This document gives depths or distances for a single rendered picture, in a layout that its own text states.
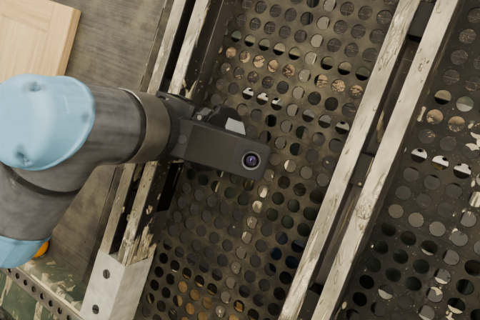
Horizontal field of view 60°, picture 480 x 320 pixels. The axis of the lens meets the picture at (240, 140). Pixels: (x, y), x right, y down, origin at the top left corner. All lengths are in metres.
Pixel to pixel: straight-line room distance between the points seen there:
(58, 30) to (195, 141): 0.51
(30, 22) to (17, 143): 0.65
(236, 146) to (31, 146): 0.22
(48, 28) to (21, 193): 0.58
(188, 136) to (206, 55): 0.21
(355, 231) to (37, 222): 0.34
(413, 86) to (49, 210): 0.39
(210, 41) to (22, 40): 0.47
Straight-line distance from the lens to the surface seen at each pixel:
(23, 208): 0.40
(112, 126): 0.37
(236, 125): 0.57
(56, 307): 0.87
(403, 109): 0.51
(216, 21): 0.65
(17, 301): 0.97
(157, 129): 0.42
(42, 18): 0.95
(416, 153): 0.95
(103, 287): 0.75
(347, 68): 1.71
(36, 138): 0.33
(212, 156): 0.47
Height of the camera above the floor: 1.59
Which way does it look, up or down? 39 degrees down
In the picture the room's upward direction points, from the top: straight up
